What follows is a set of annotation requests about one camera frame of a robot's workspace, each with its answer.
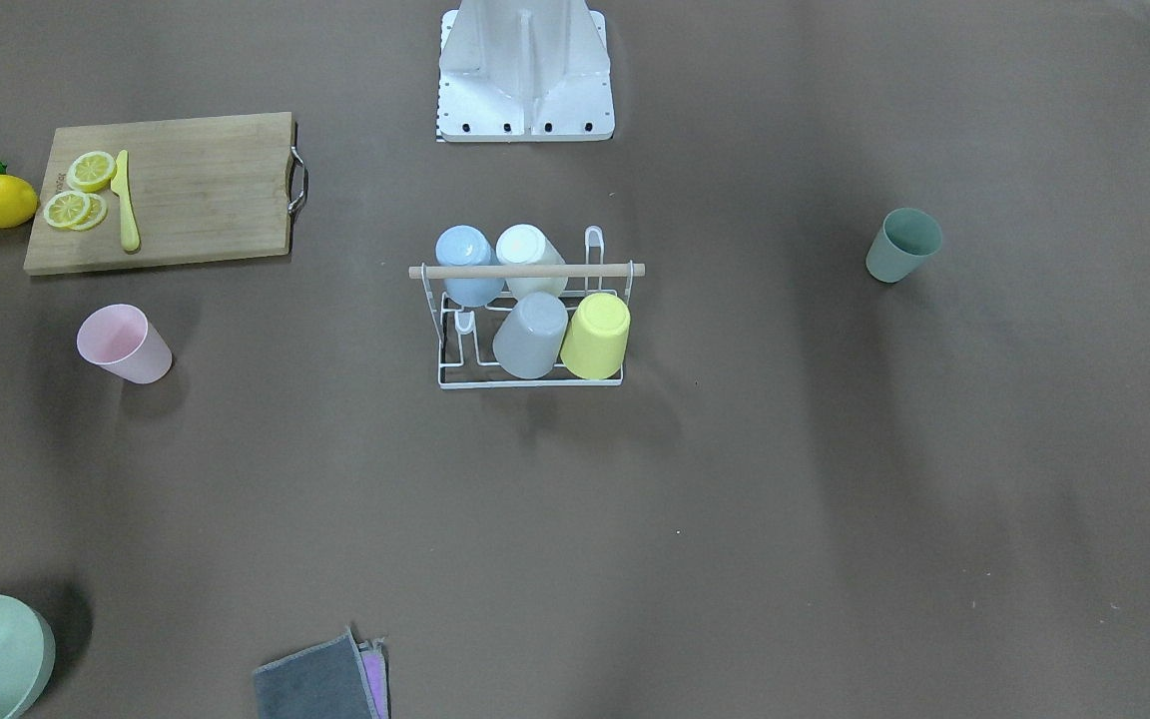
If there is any pink plastic cup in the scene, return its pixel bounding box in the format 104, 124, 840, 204
76, 304, 174, 385

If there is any green plastic cup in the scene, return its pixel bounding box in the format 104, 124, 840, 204
865, 208, 944, 284

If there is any light blue plastic cup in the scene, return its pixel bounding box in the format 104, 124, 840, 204
435, 225, 505, 307

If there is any grey plastic cup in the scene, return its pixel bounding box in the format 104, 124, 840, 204
492, 293, 569, 380

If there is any white plastic cup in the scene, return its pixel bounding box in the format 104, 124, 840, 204
495, 224, 567, 300

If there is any yellow plastic cup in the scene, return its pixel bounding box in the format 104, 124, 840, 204
558, 293, 631, 380

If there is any lemon slice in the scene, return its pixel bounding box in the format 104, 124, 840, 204
41, 190, 93, 231
69, 193, 109, 232
66, 151, 116, 193

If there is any yellow plastic knife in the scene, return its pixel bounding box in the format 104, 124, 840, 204
110, 150, 141, 255

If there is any wooden cutting board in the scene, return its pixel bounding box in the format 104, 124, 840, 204
24, 110, 306, 277

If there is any grey folded cloth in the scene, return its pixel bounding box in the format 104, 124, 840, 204
253, 629, 374, 718

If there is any purple folded cloth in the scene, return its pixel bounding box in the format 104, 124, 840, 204
357, 640, 391, 718

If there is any white wire cup rack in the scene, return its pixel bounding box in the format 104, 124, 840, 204
409, 224, 647, 390

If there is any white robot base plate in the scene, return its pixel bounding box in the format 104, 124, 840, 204
435, 1, 616, 143

